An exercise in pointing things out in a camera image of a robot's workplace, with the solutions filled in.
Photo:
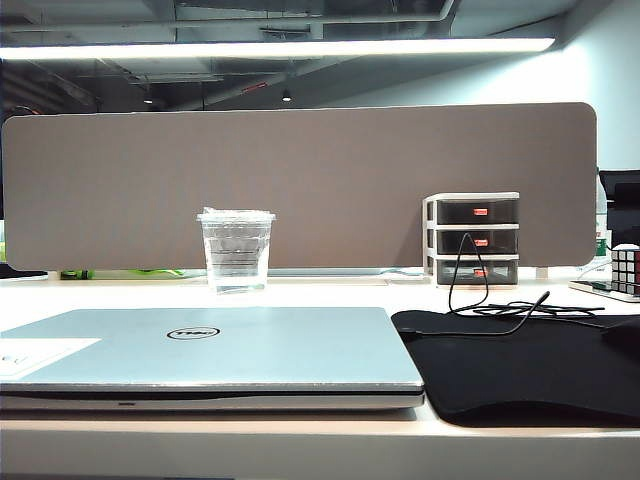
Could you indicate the clear plastic lidded cup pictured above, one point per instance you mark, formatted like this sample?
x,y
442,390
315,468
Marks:
x,y
235,260

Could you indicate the silver Dell laptop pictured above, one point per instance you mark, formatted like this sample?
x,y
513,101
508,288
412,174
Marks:
x,y
260,355

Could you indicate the brown fabric desk divider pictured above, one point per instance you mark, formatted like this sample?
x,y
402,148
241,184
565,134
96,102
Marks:
x,y
325,175

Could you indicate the small three-drawer organizer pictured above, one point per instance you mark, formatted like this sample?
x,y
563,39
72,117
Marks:
x,y
429,240

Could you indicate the dark translucent drawer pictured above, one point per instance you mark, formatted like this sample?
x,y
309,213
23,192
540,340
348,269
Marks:
x,y
500,272
500,241
460,212

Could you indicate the black pendant lamp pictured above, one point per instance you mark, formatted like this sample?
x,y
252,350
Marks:
x,y
286,96

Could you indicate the long ceiling light strip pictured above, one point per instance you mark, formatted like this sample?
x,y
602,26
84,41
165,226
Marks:
x,y
250,48

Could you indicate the black mouse pad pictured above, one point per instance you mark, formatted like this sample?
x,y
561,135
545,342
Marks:
x,y
500,375

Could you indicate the green object behind divider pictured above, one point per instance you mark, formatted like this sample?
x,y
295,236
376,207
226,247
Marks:
x,y
77,274

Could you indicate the white flat tray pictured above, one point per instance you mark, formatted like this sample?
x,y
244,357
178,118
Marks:
x,y
587,287

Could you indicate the green labelled bottle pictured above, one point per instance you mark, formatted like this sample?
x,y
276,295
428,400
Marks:
x,y
601,246

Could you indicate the white paper sticker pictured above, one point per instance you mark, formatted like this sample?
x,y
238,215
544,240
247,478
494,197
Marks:
x,y
40,355

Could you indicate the black monitor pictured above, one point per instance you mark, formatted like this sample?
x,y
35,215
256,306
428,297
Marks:
x,y
622,200

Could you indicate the Rubik's cube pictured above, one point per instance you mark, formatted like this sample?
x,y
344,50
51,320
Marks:
x,y
626,270

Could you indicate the white divider foot bracket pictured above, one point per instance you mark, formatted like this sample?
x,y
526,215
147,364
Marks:
x,y
542,273

